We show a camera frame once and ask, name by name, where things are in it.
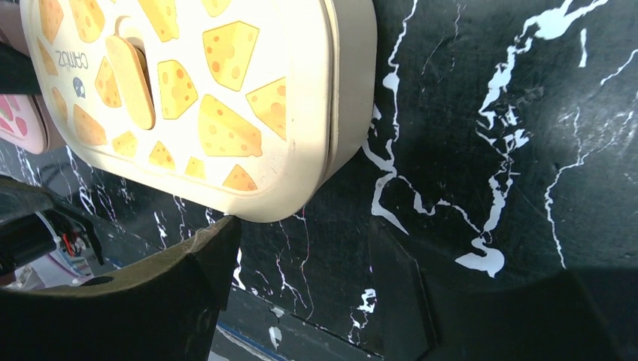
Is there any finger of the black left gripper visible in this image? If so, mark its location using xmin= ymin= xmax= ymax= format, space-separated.
xmin=1 ymin=43 xmax=42 ymax=96

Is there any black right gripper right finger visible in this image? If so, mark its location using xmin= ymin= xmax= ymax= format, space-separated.
xmin=369 ymin=220 xmax=637 ymax=360

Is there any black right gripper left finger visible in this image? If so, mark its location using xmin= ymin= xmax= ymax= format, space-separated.
xmin=1 ymin=216 xmax=242 ymax=360

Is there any pink lunch box lid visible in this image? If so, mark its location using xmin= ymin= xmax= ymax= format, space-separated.
xmin=1 ymin=94 xmax=65 ymax=154

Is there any beige lunch box lid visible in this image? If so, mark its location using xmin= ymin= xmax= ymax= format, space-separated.
xmin=20 ymin=1 xmax=332 ymax=223

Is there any beige lunch box tray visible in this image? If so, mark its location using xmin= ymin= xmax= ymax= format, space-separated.
xmin=323 ymin=1 xmax=378 ymax=181

